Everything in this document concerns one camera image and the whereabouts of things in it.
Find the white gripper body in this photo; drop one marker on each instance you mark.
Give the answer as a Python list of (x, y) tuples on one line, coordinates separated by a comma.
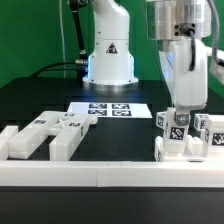
[(188, 89)]

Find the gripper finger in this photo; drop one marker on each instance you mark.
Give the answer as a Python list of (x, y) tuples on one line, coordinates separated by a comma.
[(182, 119)]

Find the white chair seat part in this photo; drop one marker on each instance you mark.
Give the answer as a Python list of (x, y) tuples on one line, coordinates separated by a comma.
[(193, 151)]

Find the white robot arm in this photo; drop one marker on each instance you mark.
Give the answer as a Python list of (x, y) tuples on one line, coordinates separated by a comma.
[(188, 36)]

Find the white chair back part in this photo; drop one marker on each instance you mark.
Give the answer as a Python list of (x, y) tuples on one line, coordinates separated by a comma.
[(68, 130)]

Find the white tagged cube nut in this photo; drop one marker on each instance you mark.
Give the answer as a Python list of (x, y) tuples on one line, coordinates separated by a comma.
[(199, 121), (161, 119)]

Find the white marker sheet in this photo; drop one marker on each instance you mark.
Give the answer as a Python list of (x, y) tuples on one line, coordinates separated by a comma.
[(112, 110)]

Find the white U-shaped fence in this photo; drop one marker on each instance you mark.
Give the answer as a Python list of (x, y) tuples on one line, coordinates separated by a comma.
[(105, 174)]

